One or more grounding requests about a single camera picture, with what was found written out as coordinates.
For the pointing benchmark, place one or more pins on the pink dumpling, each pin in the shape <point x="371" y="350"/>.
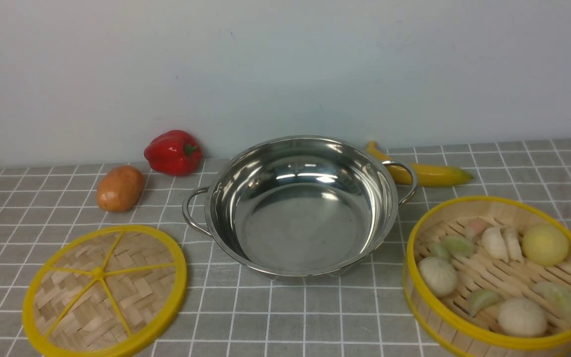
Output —
<point x="475" y="228"/>

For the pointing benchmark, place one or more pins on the white dumpling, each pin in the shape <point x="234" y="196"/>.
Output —
<point x="494" y="244"/>

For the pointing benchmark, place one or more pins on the white bun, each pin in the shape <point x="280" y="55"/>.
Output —
<point x="439" y="276"/>
<point x="521" y="317"/>

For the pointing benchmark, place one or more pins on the green dumpling front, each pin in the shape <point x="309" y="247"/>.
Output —
<point x="480" y="299"/>

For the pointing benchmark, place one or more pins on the yellow banana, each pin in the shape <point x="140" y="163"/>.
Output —
<point x="431" y="175"/>

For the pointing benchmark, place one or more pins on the yellow round bun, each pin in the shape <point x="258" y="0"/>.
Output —
<point x="545" y="245"/>

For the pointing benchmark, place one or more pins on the red bell pepper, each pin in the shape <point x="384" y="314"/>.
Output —
<point x="174" y="153"/>

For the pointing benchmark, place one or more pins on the green dumpling right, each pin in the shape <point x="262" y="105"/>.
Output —
<point x="558" y="296"/>

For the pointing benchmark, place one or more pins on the woven bamboo steamer lid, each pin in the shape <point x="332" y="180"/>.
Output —
<point x="109" y="293"/>

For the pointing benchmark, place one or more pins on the brown potato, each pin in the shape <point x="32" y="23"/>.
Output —
<point x="120" y="189"/>

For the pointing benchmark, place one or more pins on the stainless steel pot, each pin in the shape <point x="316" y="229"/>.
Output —
<point x="300" y="207"/>

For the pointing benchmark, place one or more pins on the grey checked tablecloth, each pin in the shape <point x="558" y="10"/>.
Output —
<point x="232" y="312"/>

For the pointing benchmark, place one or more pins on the white bun front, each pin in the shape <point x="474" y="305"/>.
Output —
<point x="521" y="317"/>

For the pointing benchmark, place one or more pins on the bamboo steamer basket yellow rim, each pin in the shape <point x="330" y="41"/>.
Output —
<point x="447" y="320"/>

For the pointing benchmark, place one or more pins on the green dumpling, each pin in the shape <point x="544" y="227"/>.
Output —
<point x="480" y="299"/>
<point x="558" y="296"/>
<point x="458" y="246"/>

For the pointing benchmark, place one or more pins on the green dumpling back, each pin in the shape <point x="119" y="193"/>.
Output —
<point x="458" y="246"/>

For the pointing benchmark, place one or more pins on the white bun left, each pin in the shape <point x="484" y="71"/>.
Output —
<point x="439" y="276"/>

